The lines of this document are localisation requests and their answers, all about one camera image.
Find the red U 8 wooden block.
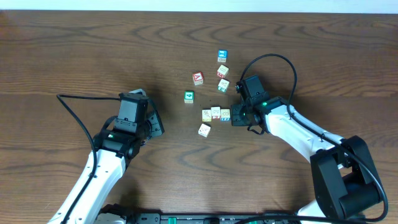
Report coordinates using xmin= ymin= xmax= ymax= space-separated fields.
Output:
xmin=220 ymin=109 xmax=231 ymax=121

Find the number 3 wooden block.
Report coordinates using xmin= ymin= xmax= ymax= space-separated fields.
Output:
xmin=211 ymin=106 xmax=221 ymax=119

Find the letter B wooden block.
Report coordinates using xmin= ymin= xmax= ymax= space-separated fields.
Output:
xmin=198 ymin=124 xmax=211 ymax=138

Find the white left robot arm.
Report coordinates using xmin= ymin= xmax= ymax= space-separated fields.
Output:
xmin=49 ymin=89 xmax=164 ymax=223

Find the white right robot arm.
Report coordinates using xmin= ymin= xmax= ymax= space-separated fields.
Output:
xmin=231 ymin=93 xmax=389 ymax=223

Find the green side wooden block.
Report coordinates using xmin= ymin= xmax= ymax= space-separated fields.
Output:
xmin=217 ymin=78 xmax=230 ymax=93

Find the red M wooden block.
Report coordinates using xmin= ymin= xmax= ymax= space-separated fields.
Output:
xmin=216 ymin=65 xmax=229 ymax=78

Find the green 4 wooden block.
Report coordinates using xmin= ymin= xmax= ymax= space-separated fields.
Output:
xmin=184 ymin=91 xmax=194 ymax=104

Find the red A wooden block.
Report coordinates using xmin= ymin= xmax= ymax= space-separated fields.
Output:
xmin=192 ymin=72 xmax=204 ymax=86

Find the blue top wooden block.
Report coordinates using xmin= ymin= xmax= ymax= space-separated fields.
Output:
xmin=217 ymin=50 xmax=228 ymax=63

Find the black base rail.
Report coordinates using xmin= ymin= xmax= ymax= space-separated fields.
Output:
xmin=96 ymin=203 xmax=368 ymax=224

